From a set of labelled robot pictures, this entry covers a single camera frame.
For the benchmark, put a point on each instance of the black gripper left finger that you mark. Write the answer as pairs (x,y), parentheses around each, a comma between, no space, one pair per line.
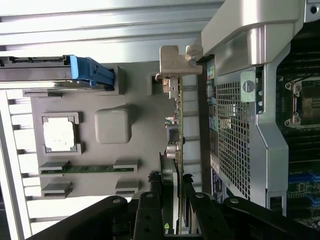
(147,217)

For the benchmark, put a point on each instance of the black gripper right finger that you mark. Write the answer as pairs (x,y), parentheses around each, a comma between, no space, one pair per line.
(207,217)

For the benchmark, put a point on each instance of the grey plastic parts rack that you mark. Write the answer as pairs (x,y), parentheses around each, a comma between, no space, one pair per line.
(145,150)

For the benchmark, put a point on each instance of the green RAM stick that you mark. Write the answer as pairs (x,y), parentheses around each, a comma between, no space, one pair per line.
(95,168)

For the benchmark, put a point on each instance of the black open PC case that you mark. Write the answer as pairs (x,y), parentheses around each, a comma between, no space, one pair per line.
(232,137)

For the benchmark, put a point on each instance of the green motherboard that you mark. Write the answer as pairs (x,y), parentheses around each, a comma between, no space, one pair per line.
(300,190)

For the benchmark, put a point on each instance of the blue expansion slot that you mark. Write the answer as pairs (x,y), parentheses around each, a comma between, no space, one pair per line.
(307,175)

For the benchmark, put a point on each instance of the silver CPU chip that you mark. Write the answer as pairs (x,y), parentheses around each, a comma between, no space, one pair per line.
(60,133)

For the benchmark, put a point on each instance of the CPU socket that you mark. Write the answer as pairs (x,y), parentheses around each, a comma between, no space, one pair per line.
(310,105)

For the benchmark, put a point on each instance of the hard disk in blue carrier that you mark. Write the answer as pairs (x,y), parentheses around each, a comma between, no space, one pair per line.
(82,70)

